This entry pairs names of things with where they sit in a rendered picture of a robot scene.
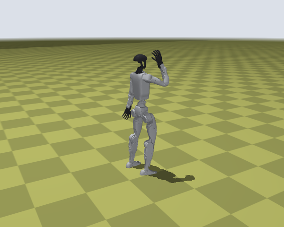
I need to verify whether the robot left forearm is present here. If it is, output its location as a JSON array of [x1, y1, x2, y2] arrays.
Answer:
[[126, 92, 134, 109]]

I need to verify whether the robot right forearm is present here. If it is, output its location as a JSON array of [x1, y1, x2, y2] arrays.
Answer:
[[160, 64, 169, 85]]

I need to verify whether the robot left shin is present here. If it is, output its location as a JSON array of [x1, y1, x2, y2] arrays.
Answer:
[[128, 136, 138, 164]]

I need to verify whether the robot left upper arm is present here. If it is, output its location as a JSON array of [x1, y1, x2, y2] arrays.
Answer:
[[129, 72, 134, 95]]

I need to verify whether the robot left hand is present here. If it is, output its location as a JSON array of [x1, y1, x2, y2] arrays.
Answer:
[[122, 106, 132, 120]]

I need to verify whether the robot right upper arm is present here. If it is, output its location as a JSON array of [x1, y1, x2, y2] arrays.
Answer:
[[142, 74, 168, 87]]

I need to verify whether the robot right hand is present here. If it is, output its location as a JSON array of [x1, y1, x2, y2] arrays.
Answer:
[[152, 50, 163, 68]]

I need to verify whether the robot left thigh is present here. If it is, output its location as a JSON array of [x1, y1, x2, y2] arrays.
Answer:
[[129, 109, 143, 143]]

